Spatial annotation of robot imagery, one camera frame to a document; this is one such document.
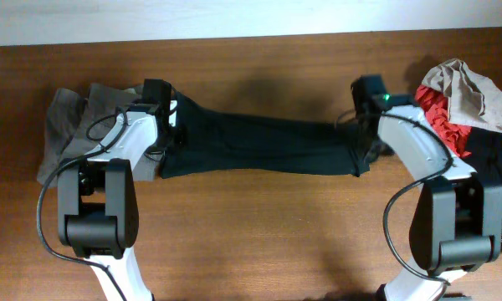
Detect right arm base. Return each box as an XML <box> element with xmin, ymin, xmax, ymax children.
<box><xmin>375</xmin><ymin>284</ymin><xmax>473</xmax><ymax>301</ymax></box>

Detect beige garment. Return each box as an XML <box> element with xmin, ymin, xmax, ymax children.
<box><xmin>418</xmin><ymin>59</ymin><xmax>502</xmax><ymax>133</ymax></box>

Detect red garment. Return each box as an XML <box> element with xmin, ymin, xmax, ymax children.
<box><xmin>415</xmin><ymin>85</ymin><xmax>472</xmax><ymax>158</ymax></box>

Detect dark green t-shirt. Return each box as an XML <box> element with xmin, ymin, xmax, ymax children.
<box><xmin>160</xmin><ymin>92</ymin><xmax>370</xmax><ymax>179</ymax></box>

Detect grey folded trousers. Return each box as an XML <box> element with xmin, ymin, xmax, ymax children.
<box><xmin>37</xmin><ymin>83</ymin><xmax>143</xmax><ymax>184</ymax></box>

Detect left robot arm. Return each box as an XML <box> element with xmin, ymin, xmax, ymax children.
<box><xmin>57</xmin><ymin>100</ymin><xmax>177</xmax><ymax>300</ymax></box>

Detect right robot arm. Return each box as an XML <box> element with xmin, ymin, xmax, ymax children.
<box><xmin>354</xmin><ymin>93</ymin><xmax>502</xmax><ymax>301</ymax></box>

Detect black garment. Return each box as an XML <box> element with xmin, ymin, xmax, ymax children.
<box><xmin>464</xmin><ymin>127</ymin><xmax>502</xmax><ymax>252</ymax></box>

